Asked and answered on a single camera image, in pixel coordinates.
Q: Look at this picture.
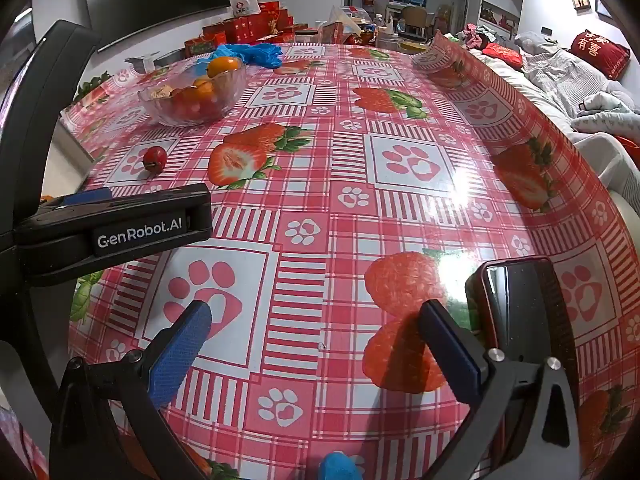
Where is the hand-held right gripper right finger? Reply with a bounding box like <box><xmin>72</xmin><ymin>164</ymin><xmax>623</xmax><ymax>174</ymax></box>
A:
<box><xmin>417</xmin><ymin>299</ymin><xmax>586</xmax><ymax>480</ymax></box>

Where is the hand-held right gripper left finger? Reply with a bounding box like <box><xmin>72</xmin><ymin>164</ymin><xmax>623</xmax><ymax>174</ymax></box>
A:
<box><xmin>48</xmin><ymin>299</ymin><xmax>213</xmax><ymax>480</ymax></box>

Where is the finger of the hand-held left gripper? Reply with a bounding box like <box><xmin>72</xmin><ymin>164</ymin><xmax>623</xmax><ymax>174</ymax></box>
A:
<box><xmin>14</xmin><ymin>183</ymin><xmax>213</xmax><ymax>288</ymax></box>

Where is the person's right hand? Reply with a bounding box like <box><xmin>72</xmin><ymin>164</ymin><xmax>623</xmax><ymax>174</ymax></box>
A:
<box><xmin>322</xmin><ymin>451</ymin><xmax>363</xmax><ymax>480</ymax></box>

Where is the green leafy plant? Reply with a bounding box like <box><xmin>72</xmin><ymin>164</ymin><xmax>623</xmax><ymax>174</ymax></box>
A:
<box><xmin>75</xmin><ymin>72</ymin><xmax>112</xmax><ymax>103</ymax></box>

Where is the red-cased smartphone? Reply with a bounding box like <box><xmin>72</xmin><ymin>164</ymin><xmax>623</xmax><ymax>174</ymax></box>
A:
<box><xmin>465</xmin><ymin>256</ymin><xmax>581</xmax><ymax>386</ymax></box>

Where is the clear glass bowl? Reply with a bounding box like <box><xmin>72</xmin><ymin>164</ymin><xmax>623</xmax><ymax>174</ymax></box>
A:
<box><xmin>137</xmin><ymin>61</ymin><xmax>248</xmax><ymax>128</ymax></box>

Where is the red printed tablecloth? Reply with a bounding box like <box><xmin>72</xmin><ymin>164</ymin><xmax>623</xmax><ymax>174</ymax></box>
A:
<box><xmin>60</xmin><ymin>30</ymin><xmax>636</xmax><ymax>480</ymax></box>

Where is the blue plastic bag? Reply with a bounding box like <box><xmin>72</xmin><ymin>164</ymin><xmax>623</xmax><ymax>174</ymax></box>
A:
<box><xmin>195</xmin><ymin>42</ymin><xmax>284</xmax><ymax>73</ymax></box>

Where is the stack of red gift boxes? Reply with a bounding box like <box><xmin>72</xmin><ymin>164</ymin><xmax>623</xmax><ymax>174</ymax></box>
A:
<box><xmin>184</xmin><ymin>2</ymin><xmax>296</xmax><ymax>58</ymax></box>

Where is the light grey sofa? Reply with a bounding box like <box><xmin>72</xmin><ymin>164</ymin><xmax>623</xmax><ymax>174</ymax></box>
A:
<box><xmin>470</xmin><ymin>30</ymin><xmax>640</xmax><ymax>201</ymax></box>

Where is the small red cushion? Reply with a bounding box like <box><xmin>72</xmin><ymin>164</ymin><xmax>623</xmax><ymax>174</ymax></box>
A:
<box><xmin>482</xmin><ymin>42</ymin><xmax>523</xmax><ymax>68</ymax></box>

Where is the grey blanket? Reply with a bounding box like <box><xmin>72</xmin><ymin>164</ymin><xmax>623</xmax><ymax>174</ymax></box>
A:
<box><xmin>515</xmin><ymin>32</ymin><xmax>640</xmax><ymax>126</ymax></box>

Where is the large red cushion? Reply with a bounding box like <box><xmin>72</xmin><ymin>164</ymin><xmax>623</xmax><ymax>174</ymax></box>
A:
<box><xmin>569</xmin><ymin>30</ymin><xmax>632</xmax><ymax>81</ymax></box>

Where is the wooden chair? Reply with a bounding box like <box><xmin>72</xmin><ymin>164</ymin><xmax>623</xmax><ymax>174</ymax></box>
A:
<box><xmin>401</xmin><ymin>6</ymin><xmax>428</xmax><ymax>36</ymax></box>

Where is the red wall painting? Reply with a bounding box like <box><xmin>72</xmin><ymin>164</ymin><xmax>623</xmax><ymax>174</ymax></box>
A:
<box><xmin>480</xmin><ymin>0</ymin><xmax>521</xmax><ymax>28</ymax></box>

